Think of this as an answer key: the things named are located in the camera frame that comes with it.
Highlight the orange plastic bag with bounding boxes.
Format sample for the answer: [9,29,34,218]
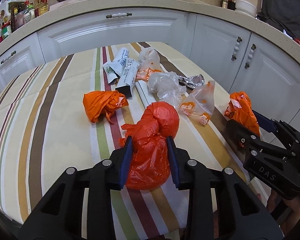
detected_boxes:
[224,91,260,137]
[83,90,129,124]

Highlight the red plastic bag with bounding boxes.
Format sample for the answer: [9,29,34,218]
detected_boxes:
[119,101,179,190]

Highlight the clear bag with orange print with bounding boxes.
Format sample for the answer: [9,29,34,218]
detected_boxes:
[179,81,215,126]

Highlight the silver foil wrapper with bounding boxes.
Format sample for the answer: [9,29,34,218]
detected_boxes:
[178,74,205,89]

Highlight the white toothpaste box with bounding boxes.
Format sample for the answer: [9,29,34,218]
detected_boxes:
[115,59,141,98]

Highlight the clear plastic bag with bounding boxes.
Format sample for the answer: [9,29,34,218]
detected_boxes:
[148,72,186,108]

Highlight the white toothpaste tube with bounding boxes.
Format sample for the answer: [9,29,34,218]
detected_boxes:
[103,47,129,85]

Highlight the white bag with orange print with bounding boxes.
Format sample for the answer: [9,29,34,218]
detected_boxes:
[136,47,162,82]

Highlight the operator hand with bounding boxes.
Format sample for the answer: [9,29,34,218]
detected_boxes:
[266,189,300,236]

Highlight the striped tablecloth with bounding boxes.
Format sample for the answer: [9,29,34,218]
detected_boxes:
[0,42,252,239]

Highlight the white stacked bowls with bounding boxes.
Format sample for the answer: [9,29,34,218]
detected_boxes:
[235,0,257,18]

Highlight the dark grey hanging cloth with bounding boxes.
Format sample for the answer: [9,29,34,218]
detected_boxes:
[257,0,300,41]

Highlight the cooking oil bottle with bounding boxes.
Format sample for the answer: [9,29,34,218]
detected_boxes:
[34,0,49,17]

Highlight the condiment rack with bottles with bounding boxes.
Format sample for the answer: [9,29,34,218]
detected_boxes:
[0,0,35,44]

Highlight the left cabinet door handle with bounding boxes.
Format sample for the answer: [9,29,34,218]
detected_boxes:
[231,37,242,61]

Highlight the cabinet door handle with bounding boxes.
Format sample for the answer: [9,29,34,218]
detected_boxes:
[244,44,256,69]
[231,37,242,61]

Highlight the right cabinet door handle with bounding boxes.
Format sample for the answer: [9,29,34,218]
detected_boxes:
[244,44,256,69]

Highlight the small left drawer handle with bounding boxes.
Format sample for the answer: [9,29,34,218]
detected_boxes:
[0,50,16,64]

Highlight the white drawer handle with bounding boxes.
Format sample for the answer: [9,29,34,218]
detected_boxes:
[106,12,133,18]

